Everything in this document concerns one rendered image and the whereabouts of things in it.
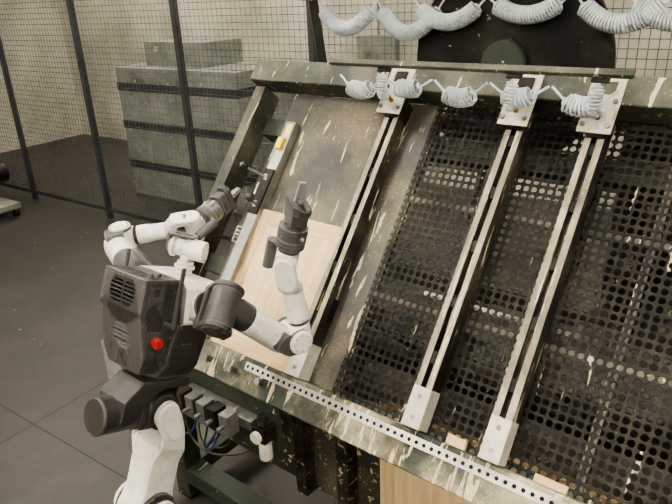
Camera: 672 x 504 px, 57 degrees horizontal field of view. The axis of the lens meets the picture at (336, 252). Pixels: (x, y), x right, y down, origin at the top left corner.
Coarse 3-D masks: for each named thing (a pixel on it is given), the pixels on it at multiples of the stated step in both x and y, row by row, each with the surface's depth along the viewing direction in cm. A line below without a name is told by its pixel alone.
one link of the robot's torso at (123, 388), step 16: (112, 384) 186; (128, 384) 184; (144, 384) 183; (160, 384) 188; (176, 384) 193; (96, 400) 179; (112, 400) 180; (128, 400) 180; (144, 400) 184; (96, 416) 178; (112, 416) 178; (128, 416) 181; (144, 416) 186; (96, 432) 178; (112, 432) 180
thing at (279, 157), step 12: (288, 144) 257; (276, 156) 256; (276, 168) 254; (276, 180) 256; (264, 204) 253; (252, 216) 252; (252, 228) 251; (240, 240) 251; (240, 252) 249; (228, 264) 250; (240, 264) 250; (228, 276) 248
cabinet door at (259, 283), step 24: (264, 216) 252; (264, 240) 248; (312, 240) 235; (336, 240) 229; (312, 264) 232; (264, 288) 239; (312, 288) 228; (240, 336) 237; (264, 360) 228; (288, 360) 222
